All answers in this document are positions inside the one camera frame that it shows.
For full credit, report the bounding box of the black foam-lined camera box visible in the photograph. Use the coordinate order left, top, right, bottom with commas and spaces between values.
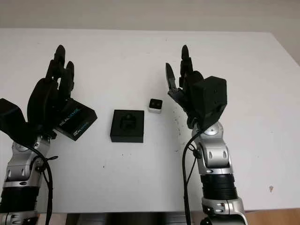
109, 109, 145, 143

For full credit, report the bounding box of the grey robot torso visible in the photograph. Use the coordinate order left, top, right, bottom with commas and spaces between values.
65, 212, 202, 225

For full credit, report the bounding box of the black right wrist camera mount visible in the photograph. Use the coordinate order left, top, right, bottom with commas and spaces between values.
191, 76, 228, 129

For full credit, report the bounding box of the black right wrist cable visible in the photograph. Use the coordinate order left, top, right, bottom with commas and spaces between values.
182, 124, 204, 225

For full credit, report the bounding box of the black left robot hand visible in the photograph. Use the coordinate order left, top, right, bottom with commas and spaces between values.
27, 44, 75, 139

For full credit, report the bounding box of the small silver RealSense camera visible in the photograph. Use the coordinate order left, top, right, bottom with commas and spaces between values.
148, 98, 164, 114

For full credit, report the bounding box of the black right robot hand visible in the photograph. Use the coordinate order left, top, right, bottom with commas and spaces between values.
165, 44, 207, 129

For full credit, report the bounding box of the black RealSense box lid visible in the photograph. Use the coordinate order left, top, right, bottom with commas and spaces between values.
56, 98, 98, 141

